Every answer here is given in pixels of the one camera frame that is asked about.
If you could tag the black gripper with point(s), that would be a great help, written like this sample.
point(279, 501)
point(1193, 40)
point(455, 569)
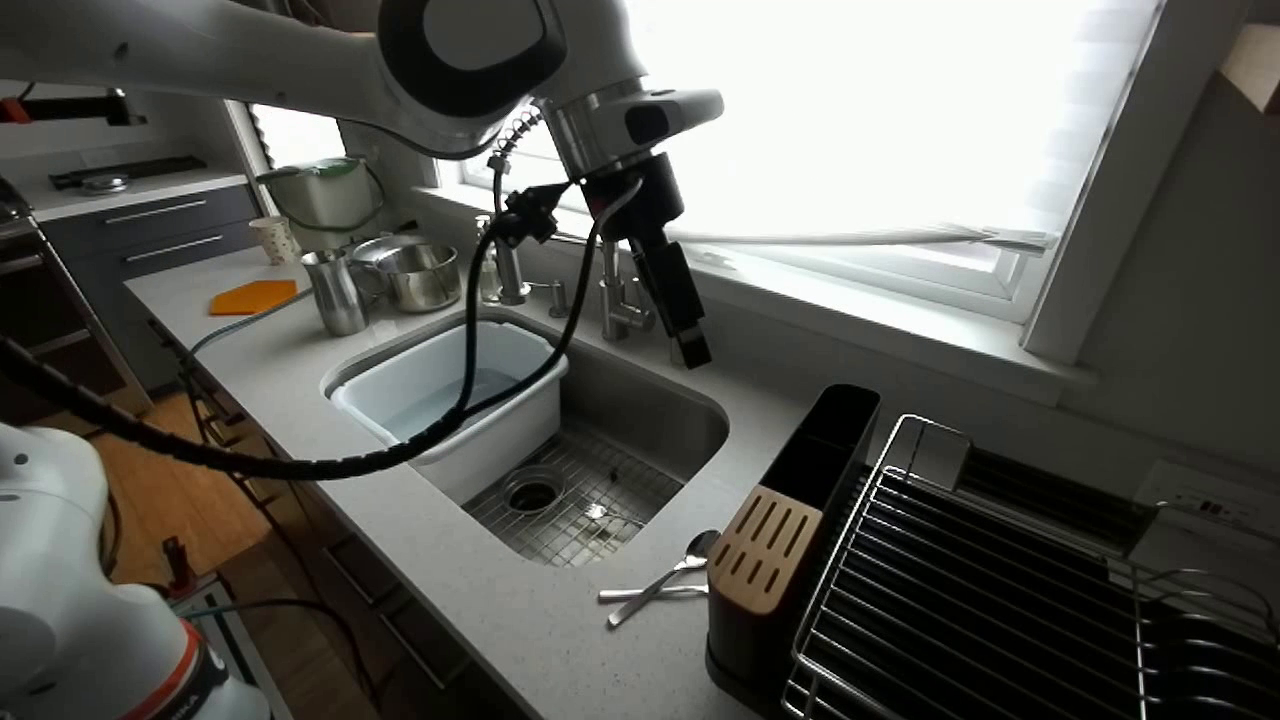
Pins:
point(632, 207)

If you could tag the silver metal spoon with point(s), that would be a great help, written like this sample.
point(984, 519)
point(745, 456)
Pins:
point(690, 560)

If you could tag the silver metal fork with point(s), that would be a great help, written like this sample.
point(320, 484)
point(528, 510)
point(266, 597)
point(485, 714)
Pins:
point(630, 601)

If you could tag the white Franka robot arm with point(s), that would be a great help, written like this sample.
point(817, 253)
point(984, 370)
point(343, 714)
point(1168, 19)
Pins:
point(433, 75)

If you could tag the black dish drying rack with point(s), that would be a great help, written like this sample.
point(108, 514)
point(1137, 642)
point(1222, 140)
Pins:
point(962, 587)

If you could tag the chrome spring kitchen faucet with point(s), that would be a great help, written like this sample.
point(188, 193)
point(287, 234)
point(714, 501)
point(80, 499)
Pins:
point(501, 231)

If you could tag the stainless steel sink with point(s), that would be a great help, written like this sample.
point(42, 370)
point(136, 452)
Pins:
point(595, 391)

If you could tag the steel cooking pot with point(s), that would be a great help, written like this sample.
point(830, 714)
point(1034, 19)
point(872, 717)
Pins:
point(403, 273)

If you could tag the metal sink bottom grid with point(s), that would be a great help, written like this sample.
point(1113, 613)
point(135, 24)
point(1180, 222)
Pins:
point(574, 501)

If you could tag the steel canister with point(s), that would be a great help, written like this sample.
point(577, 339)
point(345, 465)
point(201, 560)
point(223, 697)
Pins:
point(338, 294)

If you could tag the wooden knife slot block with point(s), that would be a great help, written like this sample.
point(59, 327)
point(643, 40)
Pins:
point(762, 550)

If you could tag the orange cutting board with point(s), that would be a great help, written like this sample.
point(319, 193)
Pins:
point(255, 297)

